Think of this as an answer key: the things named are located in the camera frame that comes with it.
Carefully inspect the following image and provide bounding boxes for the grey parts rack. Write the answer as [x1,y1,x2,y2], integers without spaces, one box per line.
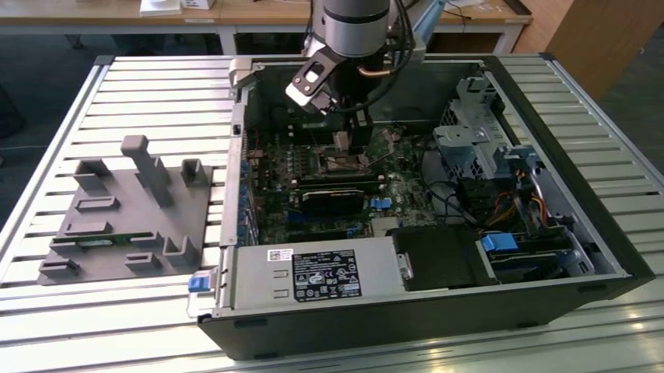
[39,134,216,287]

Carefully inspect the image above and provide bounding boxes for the CPU socket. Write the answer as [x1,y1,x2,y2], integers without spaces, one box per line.
[308,143,375,176]

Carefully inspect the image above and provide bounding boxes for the black open PC case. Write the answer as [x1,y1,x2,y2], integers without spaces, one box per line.
[195,52,656,361]

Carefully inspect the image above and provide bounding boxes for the silver chipset heat sink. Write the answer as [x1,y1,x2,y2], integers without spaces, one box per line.
[371,217,401,236]

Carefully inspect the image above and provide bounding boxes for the black cable bundle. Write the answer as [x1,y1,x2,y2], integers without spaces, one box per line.
[425,180,489,226]

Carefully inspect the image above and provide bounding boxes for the yellow red wire bundle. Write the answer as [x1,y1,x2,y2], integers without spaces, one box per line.
[486,192,550,230]

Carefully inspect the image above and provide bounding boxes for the plain white box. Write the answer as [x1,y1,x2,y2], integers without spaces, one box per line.
[137,0,183,17]

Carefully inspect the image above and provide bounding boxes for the blue disk carrier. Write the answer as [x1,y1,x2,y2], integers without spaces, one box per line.
[479,232,520,257]

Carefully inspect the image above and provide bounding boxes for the grey metal drive cage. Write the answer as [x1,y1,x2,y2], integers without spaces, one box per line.
[433,75,545,182]

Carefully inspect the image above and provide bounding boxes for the black graphics card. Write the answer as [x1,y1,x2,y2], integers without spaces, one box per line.
[299,188,367,218]

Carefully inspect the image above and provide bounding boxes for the wooden desk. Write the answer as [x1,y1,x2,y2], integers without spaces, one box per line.
[0,0,536,55]

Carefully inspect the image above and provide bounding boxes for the black plastic shroud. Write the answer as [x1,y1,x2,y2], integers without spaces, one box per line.
[387,227,500,292]

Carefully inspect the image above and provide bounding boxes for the blue case latch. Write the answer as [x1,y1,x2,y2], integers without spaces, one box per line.
[187,271,215,295]

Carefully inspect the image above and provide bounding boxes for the grey case handle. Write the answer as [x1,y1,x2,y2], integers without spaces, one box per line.
[227,58,260,89]

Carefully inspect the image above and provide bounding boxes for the wooden cabinet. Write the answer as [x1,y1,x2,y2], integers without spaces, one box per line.
[510,0,664,100]

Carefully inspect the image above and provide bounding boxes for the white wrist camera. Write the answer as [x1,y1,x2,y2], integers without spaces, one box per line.
[283,49,343,117]

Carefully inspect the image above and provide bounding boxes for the green RAM stick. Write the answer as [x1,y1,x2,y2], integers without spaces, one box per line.
[51,232,156,246]

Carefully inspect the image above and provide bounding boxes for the silver power supply unit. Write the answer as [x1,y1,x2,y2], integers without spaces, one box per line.
[220,235,415,312]

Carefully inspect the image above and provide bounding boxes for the green motherboard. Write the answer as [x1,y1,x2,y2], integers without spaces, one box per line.
[243,123,442,248]

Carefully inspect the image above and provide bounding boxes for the black installed RAM stick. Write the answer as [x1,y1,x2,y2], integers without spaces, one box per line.
[299,174,379,184]
[299,180,383,190]

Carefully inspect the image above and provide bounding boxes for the black hard disk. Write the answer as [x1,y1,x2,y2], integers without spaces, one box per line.
[490,250,566,279]

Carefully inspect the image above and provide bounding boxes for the metal socket cover frame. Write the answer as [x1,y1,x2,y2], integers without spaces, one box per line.
[365,127,406,156]

